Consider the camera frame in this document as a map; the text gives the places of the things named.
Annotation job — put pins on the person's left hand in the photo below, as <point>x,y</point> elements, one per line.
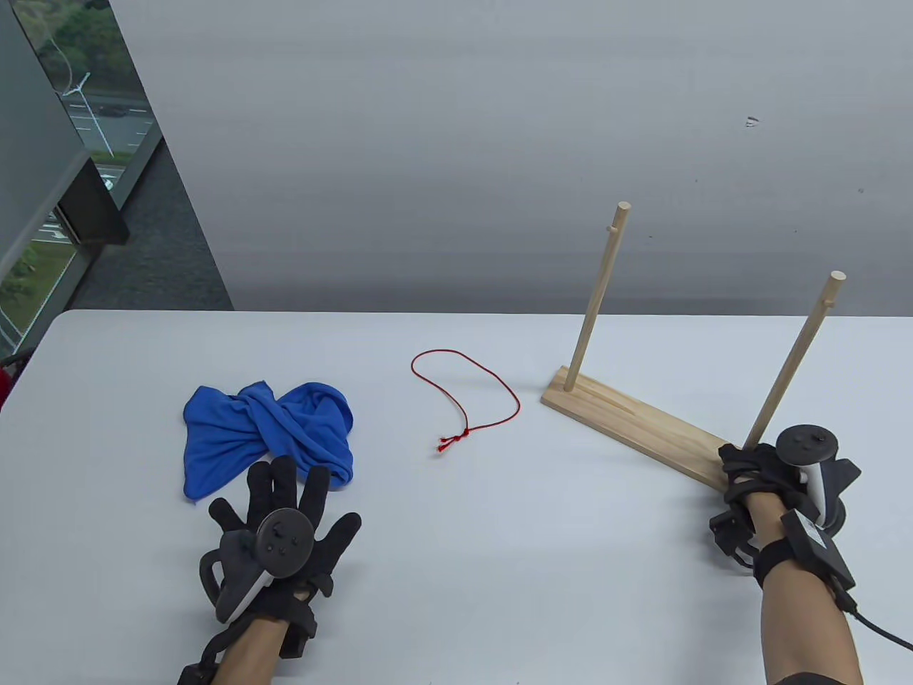
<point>285,479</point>

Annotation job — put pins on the person's right hand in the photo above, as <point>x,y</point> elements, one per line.
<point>756,464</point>

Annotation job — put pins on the blue towel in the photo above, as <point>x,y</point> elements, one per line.
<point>228,428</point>

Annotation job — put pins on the wooden rack with two posts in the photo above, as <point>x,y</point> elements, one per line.
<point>628,417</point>

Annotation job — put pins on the person's left forearm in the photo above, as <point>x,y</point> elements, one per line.
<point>250,656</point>

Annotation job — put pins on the person's right forearm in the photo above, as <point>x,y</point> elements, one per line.
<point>799,628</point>

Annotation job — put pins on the black white handheld controller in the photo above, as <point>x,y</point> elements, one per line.
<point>285,542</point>
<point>802,442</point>

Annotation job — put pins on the black sensor box white label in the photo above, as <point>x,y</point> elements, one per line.
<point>817,546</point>

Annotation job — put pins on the red object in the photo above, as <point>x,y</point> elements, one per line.
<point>4,385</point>

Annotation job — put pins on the window with outdoor view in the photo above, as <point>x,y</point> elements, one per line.
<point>107,107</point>

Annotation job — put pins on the grey partition panel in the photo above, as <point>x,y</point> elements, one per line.
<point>36,143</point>

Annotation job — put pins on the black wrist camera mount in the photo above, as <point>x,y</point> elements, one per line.
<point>727,535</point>
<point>296,638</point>

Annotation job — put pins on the dark window frame block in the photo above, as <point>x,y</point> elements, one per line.
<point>93,214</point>

